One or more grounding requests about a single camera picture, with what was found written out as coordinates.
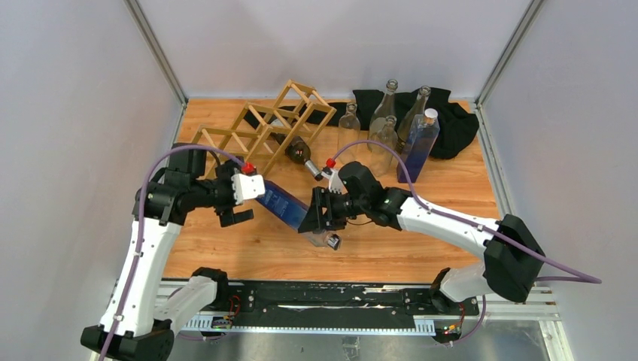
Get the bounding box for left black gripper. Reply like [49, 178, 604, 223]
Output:
[193, 156, 254, 224]

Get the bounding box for wooden lattice wine rack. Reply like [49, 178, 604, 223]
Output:
[192, 80, 336, 174]

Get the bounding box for dark bottle grey cap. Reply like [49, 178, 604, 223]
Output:
[284, 135, 323, 181]

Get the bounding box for clear bottle gold black label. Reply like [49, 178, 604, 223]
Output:
[368, 79, 398, 147]

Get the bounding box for clear square bottle silver cap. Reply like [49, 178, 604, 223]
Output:
[369, 115, 398, 177]

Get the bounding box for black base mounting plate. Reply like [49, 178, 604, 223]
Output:
[200, 281, 479, 330]

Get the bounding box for black cloth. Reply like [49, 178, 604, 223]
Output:
[278, 86, 481, 161]

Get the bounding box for clear bottle white label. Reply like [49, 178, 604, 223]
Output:
[395, 86, 432, 154]

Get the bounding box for blue BLU labelled bottle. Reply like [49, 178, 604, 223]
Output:
[401, 108, 440, 183]

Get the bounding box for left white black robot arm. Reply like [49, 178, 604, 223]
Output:
[81, 143, 265, 360]

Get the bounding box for aluminium frame rails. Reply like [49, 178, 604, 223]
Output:
[181, 287, 559, 336]

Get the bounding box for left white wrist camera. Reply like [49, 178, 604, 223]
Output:
[231, 174, 266, 205]

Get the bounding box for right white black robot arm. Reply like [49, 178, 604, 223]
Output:
[298, 162, 543, 314]

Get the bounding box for blue bottle silver cap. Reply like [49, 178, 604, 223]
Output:
[257, 180, 342, 250]

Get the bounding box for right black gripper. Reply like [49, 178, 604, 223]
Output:
[298, 187, 369, 234]

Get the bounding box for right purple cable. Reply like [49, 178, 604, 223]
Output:
[324, 139, 603, 344]

